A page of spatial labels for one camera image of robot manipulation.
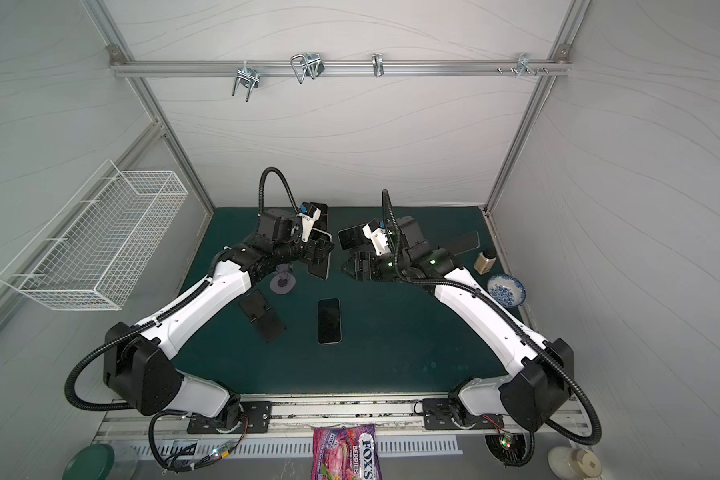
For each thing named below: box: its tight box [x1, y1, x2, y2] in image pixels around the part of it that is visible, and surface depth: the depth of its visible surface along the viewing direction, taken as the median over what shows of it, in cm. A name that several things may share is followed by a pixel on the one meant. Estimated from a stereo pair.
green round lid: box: [62, 443, 115, 480], surface depth 61 cm
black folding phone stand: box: [239, 289, 286, 342], surface depth 90 cm
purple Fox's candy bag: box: [311, 424, 383, 480], surface depth 69 cm
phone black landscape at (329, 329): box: [317, 297, 342, 345], surface depth 90 cm
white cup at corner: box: [547, 446, 603, 480], surface depth 63 cm
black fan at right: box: [484, 430, 535, 468], surface depth 73 cm
